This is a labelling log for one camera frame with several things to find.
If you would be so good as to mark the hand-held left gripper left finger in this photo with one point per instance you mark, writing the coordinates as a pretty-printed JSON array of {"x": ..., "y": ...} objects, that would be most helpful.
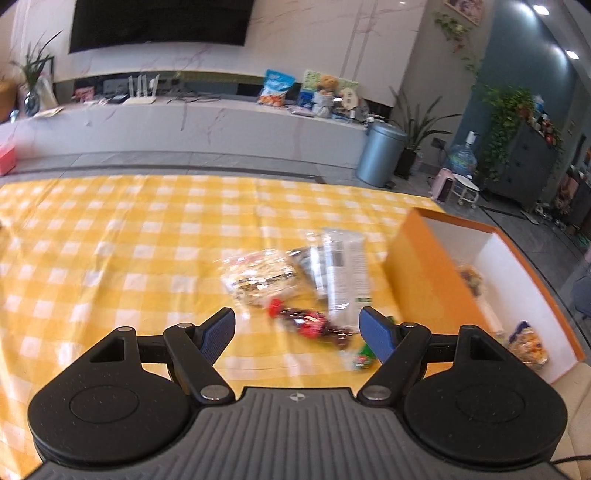
[{"x": 217, "y": 334}]

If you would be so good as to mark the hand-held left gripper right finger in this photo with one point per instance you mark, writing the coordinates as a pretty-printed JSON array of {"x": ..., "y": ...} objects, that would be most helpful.
[{"x": 376, "y": 332}]

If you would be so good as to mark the long white snack packet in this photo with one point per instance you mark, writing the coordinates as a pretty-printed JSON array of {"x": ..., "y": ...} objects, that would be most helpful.
[{"x": 346, "y": 277}]

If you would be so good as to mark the red and dark candy packet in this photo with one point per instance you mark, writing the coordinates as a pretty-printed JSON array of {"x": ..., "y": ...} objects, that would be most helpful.
[{"x": 314, "y": 323}]

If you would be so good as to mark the clear packet of white snacks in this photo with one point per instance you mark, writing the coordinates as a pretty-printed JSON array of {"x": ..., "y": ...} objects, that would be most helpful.
[{"x": 258, "y": 277}]

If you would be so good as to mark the orange cardboard box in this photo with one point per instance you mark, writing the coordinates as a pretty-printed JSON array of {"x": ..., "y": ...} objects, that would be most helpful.
[{"x": 425, "y": 272}]

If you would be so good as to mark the grey foil snack packet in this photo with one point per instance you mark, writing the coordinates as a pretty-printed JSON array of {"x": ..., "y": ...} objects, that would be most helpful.
[{"x": 309, "y": 267}]

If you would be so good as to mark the blue and orange snack packet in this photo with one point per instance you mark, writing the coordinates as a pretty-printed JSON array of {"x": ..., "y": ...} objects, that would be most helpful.
[{"x": 528, "y": 346}]

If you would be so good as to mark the yellow checked tablecloth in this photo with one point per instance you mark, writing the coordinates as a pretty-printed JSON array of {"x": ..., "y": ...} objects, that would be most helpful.
[{"x": 138, "y": 240}]

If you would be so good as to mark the pink and white heater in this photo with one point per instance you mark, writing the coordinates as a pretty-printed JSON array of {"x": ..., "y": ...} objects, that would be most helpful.
[{"x": 446, "y": 185}]

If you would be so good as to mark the grey blue trash can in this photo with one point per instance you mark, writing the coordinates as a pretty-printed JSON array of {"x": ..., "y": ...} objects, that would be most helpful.
[{"x": 381, "y": 154}]

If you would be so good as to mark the blue water jug with pump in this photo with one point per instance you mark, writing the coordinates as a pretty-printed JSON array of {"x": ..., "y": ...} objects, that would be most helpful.
[{"x": 461, "y": 159}]

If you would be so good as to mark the tall potted plant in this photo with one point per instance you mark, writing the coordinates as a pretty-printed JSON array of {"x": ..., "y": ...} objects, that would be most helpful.
[{"x": 415, "y": 138}]

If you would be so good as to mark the white marble television console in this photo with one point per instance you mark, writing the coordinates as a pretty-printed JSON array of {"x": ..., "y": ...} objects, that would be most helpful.
[{"x": 207, "y": 134}]

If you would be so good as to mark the dark grey cabinet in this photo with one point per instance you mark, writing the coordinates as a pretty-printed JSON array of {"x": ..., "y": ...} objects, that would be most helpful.
[{"x": 526, "y": 166}]

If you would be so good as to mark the round wooden sign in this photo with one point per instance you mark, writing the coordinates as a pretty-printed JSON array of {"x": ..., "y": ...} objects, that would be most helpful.
[{"x": 351, "y": 99}]

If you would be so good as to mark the small blue box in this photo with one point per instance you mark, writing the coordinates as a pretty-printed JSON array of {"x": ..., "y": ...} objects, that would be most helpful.
[{"x": 305, "y": 98}]

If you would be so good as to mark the white router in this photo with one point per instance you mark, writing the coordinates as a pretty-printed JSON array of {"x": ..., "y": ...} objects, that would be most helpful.
[{"x": 141, "y": 99}]

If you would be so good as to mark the brown teddy bear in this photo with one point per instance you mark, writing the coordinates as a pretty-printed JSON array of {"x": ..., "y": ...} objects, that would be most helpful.
[{"x": 328, "y": 84}]

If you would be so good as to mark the trailing green pothos plant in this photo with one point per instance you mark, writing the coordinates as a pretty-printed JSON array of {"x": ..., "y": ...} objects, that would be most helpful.
[{"x": 505, "y": 115}]

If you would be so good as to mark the large blue snack bag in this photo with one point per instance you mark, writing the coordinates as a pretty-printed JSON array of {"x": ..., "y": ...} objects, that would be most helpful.
[{"x": 276, "y": 87}]

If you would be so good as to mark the green printed card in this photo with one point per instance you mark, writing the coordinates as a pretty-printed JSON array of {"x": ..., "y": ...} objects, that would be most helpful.
[{"x": 310, "y": 79}]

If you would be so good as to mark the black set-top box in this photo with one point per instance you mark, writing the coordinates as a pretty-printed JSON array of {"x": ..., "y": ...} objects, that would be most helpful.
[{"x": 115, "y": 86}]

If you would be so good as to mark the group of small bottles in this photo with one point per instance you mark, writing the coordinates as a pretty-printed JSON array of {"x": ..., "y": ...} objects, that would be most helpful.
[{"x": 547, "y": 122}]

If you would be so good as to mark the pink box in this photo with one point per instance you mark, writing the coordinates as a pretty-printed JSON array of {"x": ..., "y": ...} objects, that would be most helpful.
[{"x": 7, "y": 159}]

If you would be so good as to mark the small pink item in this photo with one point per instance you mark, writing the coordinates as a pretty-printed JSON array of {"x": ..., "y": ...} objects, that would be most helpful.
[{"x": 84, "y": 94}]

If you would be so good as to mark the sheet of paper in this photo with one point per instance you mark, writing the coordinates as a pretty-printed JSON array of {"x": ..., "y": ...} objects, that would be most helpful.
[{"x": 50, "y": 111}]

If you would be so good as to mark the green plant in glass vase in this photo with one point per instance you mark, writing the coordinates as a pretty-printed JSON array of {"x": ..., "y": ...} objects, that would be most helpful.
[{"x": 32, "y": 99}]

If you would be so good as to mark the hanging vine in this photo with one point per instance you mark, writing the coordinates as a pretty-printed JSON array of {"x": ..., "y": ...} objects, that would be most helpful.
[{"x": 455, "y": 32}]

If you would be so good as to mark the golden vase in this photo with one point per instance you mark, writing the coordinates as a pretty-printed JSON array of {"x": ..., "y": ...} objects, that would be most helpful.
[{"x": 7, "y": 101}]

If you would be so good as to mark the black television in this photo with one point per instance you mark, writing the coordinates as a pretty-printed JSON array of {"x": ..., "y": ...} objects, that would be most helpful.
[{"x": 161, "y": 23}]

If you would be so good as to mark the framed wall picture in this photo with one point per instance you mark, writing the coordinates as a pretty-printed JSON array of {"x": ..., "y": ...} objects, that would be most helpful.
[{"x": 464, "y": 5}]

